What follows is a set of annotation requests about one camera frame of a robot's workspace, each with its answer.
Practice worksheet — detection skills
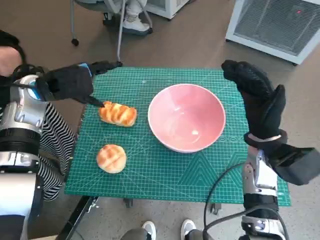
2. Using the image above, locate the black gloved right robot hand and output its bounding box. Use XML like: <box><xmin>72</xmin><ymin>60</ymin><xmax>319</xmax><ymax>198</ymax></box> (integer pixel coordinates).
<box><xmin>221</xmin><ymin>59</ymin><xmax>287</xmax><ymax>140</ymax></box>

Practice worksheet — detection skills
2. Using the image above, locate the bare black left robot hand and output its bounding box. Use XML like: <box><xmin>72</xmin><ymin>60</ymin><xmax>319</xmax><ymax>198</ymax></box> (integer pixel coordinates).
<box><xmin>77</xmin><ymin>61</ymin><xmax>124</xmax><ymax>108</ymax></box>

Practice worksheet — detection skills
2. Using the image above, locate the long braided toy bread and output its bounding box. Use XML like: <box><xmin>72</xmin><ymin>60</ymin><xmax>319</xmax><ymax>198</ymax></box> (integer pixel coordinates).
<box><xmin>99</xmin><ymin>100</ymin><xmax>138</xmax><ymax>128</ymax></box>

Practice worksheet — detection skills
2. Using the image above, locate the pink bowl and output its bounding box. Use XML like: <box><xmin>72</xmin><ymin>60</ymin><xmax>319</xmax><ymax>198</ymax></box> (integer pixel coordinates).
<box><xmin>147</xmin><ymin>83</ymin><xmax>227</xmax><ymax>154</ymax></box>

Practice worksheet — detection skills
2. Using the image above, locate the round scored toy bread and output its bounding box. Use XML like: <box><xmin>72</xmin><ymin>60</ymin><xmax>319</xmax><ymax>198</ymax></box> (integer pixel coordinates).
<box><xmin>96</xmin><ymin>143</ymin><xmax>127</xmax><ymax>174</ymax></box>

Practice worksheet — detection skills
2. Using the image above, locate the grey metal-legged chair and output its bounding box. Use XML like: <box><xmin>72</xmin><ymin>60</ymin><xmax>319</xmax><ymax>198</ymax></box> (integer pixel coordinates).
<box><xmin>69</xmin><ymin>0</ymin><xmax>124</xmax><ymax>67</ymax></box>

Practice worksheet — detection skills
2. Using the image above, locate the seated person in light clothing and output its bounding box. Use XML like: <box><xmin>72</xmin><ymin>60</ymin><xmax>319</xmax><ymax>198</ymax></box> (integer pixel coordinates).
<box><xmin>122</xmin><ymin>0</ymin><xmax>154</xmax><ymax>35</ymax></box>

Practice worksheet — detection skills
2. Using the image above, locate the white appliance with mesh grille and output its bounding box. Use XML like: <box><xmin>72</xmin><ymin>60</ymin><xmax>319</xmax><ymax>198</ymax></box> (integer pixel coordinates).
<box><xmin>224</xmin><ymin>0</ymin><xmax>320</xmax><ymax>66</ymax></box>

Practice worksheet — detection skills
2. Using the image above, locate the white glass-front cabinet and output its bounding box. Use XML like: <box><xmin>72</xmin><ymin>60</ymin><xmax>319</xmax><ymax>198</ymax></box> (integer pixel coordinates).
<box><xmin>144</xmin><ymin>0</ymin><xmax>193</xmax><ymax>21</ymax></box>

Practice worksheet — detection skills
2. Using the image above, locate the person in striped clothing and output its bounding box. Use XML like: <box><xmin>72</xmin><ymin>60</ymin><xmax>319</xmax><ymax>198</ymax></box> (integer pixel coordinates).
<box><xmin>0</xmin><ymin>29</ymin><xmax>78</xmax><ymax>203</ymax></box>

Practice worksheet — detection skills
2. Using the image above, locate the green cutting mat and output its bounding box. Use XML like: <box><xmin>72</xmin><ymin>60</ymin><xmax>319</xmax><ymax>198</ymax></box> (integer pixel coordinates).
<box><xmin>64</xmin><ymin>66</ymin><xmax>292</xmax><ymax>207</ymax></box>

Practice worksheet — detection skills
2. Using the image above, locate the person in dark trousers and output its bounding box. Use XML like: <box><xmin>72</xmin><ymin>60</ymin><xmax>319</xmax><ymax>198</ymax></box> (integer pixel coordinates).
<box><xmin>119</xmin><ymin>219</ymin><xmax>208</xmax><ymax>240</ymax></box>

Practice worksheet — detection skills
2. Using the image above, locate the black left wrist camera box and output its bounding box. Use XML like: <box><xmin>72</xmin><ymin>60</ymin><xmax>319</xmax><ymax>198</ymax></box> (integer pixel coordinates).
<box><xmin>37</xmin><ymin>65</ymin><xmax>95</xmax><ymax>104</ymax></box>

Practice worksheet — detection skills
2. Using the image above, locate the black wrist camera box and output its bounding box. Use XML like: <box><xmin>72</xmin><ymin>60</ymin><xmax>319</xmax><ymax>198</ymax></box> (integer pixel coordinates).
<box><xmin>264</xmin><ymin>143</ymin><xmax>316</xmax><ymax>186</ymax></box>
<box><xmin>37</xmin><ymin>65</ymin><xmax>95</xmax><ymax>104</ymax></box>

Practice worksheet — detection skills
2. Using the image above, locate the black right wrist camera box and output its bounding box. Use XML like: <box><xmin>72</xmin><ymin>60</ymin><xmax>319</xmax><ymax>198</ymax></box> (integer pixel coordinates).
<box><xmin>264</xmin><ymin>143</ymin><xmax>316</xmax><ymax>186</ymax></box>

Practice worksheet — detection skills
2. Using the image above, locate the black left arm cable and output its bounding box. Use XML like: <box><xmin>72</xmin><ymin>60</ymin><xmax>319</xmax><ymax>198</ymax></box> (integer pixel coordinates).
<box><xmin>11</xmin><ymin>63</ymin><xmax>51</xmax><ymax>90</ymax></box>

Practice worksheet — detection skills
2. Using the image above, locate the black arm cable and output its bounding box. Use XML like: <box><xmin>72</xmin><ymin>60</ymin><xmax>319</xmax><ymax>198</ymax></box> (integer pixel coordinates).
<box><xmin>202</xmin><ymin>162</ymin><xmax>291</xmax><ymax>240</ymax></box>
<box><xmin>11</xmin><ymin>63</ymin><xmax>51</xmax><ymax>90</ymax></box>

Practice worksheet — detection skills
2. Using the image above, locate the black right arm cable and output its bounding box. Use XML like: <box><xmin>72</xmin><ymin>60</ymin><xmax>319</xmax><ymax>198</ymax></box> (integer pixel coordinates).
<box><xmin>202</xmin><ymin>162</ymin><xmax>291</xmax><ymax>240</ymax></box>

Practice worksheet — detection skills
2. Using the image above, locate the black table frame bar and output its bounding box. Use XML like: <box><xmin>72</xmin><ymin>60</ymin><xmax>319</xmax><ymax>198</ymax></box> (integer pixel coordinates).
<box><xmin>58</xmin><ymin>196</ymin><xmax>100</xmax><ymax>240</ymax></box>

